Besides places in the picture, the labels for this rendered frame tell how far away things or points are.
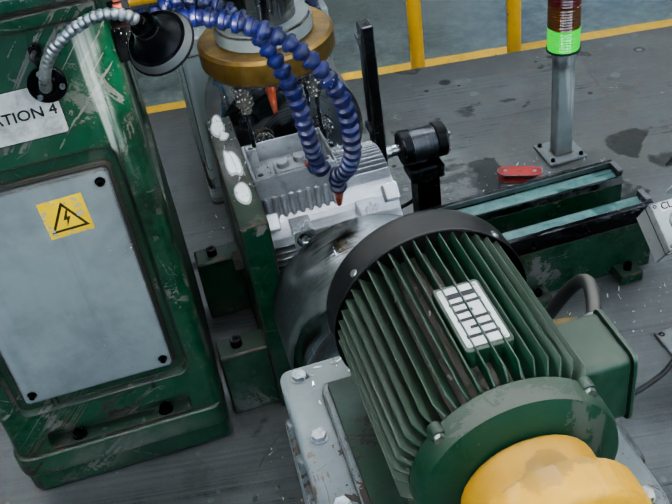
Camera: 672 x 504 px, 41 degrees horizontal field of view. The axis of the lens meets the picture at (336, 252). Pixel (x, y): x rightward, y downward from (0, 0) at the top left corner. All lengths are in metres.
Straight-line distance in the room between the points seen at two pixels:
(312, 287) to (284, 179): 0.24
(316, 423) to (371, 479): 0.10
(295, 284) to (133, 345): 0.25
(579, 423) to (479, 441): 0.07
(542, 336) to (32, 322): 0.70
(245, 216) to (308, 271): 0.15
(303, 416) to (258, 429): 0.49
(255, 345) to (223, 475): 0.19
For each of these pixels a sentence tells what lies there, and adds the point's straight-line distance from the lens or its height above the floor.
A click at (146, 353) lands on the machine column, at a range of 1.24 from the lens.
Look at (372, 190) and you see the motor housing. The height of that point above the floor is 1.08.
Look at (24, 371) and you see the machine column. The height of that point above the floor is 1.04.
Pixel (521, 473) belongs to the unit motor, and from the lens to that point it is 0.63.
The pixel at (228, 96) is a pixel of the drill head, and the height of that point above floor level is 1.13.
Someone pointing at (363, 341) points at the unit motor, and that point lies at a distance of 0.73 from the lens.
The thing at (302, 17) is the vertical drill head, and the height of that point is 1.36.
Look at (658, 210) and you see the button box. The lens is 1.27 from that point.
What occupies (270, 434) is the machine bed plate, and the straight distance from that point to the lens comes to 1.37.
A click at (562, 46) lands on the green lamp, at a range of 1.73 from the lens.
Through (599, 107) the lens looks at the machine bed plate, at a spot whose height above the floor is 0.80.
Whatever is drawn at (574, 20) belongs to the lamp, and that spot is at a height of 1.10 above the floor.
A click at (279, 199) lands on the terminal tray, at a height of 1.10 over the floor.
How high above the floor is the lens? 1.83
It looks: 38 degrees down
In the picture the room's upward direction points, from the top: 9 degrees counter-clockwise
